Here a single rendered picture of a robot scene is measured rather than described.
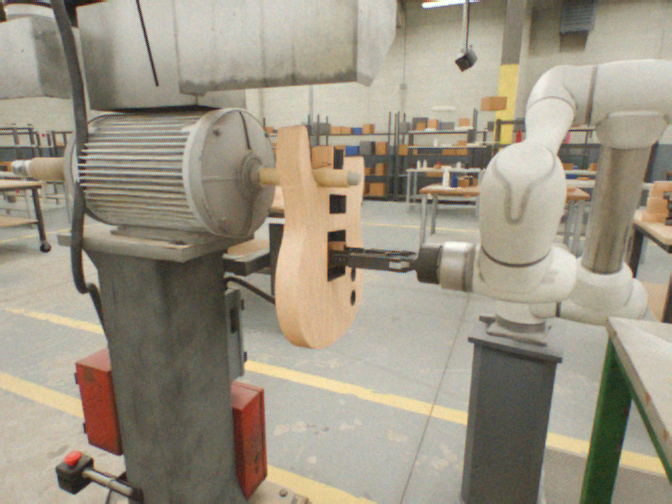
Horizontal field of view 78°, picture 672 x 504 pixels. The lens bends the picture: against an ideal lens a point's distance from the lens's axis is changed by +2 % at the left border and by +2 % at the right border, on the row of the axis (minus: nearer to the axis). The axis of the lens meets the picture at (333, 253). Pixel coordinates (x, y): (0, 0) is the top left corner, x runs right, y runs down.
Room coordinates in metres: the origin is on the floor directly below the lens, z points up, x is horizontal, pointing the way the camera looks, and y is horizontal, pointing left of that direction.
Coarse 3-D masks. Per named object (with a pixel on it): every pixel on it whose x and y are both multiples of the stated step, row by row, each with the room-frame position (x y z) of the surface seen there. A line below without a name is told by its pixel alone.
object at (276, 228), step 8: (272, 224) 1.04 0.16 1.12; (280, 224) 1.03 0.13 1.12; (272, 232) 1.03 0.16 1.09; (280, 232) 1.03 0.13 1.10; (272, 240) 1.04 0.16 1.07; (280, 240) 1.03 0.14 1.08; (272, 248) 1.04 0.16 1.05; (280, 248) 1.03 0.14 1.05; (272, 256) 1.04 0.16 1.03; (272, 264) 1.04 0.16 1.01; (272, 272) 1.04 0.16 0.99; (224, 280) 1.05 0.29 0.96; (232, 280) 1.05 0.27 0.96; (240, 280) 1.06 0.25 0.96; (272, 280) 1.04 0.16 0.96; (248, 288) 1.05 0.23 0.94; (256, 288) 1.06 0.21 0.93; (272, 288) 1.04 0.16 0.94; (264, 296) 1.05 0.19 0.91
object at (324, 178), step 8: (264, 168) 0.81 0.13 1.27; (272, 168) 0.80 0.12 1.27; (264, 176) 0.80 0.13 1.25; (272, 176) 0.79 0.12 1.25; (320, 176) 0.75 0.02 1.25; (328, 176) 0.75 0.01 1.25; (336, 176) 0.74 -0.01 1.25; (344, 176) 0.73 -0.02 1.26; (264, 184) 0.81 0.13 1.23; (272, 184) 0.80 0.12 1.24; (320, 184) 0.76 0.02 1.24; (328, 184) 0.75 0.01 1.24; (336, 184) 0.74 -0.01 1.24; (344, 184) 0.74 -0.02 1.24
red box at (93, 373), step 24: (72, 48) 0.84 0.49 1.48; (72, 72) 0.85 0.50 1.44; (72, 96) 0.85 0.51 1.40; (72, 216) 0.85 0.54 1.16; (72, 240) 0.84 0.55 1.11; (72, 264) 0.85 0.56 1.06; (96, 288) 0.94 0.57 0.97; (96, 312) 0.95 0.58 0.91; (96, 360) 0.93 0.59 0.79; (96, 384) 0.90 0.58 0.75; (96, 408) 0.90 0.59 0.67; (96, 432) 0.91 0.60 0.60; (120, 432) 0.89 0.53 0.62
